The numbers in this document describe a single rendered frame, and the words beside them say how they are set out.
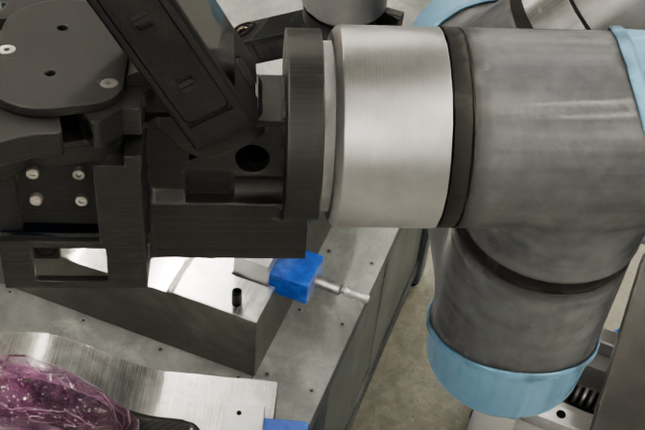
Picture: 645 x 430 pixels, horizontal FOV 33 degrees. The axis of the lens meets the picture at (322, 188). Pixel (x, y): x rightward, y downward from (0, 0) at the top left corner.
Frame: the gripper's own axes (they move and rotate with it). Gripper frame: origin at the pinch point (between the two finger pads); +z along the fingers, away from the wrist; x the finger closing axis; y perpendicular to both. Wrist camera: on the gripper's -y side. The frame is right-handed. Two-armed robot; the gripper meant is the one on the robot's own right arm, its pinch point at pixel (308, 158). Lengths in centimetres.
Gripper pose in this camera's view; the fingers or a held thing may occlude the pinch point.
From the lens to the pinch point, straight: 110.4
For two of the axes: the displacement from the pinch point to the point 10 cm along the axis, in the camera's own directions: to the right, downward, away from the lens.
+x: 3.6, -6.6, 6.6
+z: -0.7, 6.9, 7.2
